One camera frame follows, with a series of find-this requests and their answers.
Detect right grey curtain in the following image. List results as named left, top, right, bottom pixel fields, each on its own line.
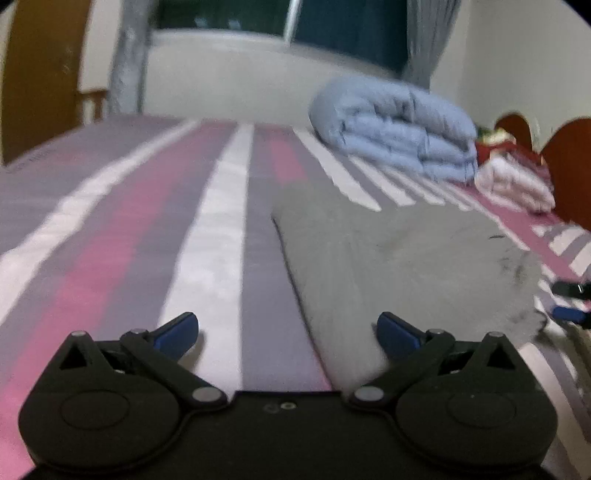
left=402, top=0, right=462, bottom=90

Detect folded light blue duvet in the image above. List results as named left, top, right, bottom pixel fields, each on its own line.
left=308, top=76, right=478, bottom=183

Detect left grey curtain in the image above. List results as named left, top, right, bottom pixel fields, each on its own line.
left=107, top=0, right=158, bottom=115

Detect folded white pink blanket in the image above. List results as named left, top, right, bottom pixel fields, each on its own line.
left=474, top=151, right=556, bottom=214

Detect window with white frame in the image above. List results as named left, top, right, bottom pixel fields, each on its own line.
left=156, top=0, right=408, bottom=73

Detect brown wooden door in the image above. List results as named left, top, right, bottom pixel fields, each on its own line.
left=1, top=0, right=92, bottom=164

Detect grey pants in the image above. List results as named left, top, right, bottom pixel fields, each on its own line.
left=271, top=182, right=545, bottom=392

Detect red wooden headboard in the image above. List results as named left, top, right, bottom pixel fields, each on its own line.
left=495, top=112, right=591, bottom=230

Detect striped pink grey bed sheet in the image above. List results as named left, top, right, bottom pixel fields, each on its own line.
left=1, top=116, right=590, bottom=479

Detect grey curtain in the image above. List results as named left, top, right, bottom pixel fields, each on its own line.
left=402, top=0, right=462, bottom=90
left=107, top=0, right=158, bottom=115

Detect wooden chair near door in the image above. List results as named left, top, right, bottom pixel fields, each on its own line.
left=76, top=88, right=108, bottom=126

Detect red patterned folded blanket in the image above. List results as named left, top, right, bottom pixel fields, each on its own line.
left=476, top=129, right=546, bottom=170

